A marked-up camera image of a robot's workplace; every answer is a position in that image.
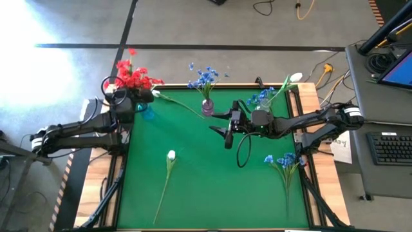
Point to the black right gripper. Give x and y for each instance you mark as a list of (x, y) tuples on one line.
[(239, 120)]

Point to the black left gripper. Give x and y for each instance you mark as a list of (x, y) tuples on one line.
[(124, 106)]

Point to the white artificial tulip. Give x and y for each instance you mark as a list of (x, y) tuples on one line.
[(155, 93), (296, 77), (171, 155)]

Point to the blue artificial flower bunch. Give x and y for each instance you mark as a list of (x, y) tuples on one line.
[(204, 80), (286, 161), (262, 94)]

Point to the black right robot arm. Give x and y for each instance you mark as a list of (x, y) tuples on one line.
[(305, 124)]

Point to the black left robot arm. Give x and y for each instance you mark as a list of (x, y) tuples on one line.
[(80, 141)]

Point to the blue glass vase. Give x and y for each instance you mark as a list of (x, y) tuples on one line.
[(147, 112)]

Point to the pink glass vase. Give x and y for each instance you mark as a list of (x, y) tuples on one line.
[(207, 108)]

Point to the clear glass vase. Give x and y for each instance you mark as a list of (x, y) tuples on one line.
[(264, 103)]

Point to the green table mat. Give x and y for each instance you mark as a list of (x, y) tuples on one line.
[(199, 180)]

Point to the black floor mat striped edge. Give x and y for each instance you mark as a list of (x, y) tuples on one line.
[(376, 13), (72, 193)]

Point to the white paper sheet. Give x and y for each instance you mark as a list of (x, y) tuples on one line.
[(342, 151)]

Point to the black metal stand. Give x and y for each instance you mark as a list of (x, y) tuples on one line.
[(19, 161)]

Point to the grey computer desk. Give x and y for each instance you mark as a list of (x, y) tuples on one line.
[(370, 103)]

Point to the black keyboard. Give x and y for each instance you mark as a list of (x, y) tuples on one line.
[(391, 148)]

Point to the monitor with blue screen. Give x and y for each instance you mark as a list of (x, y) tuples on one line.
[(402, 72)]

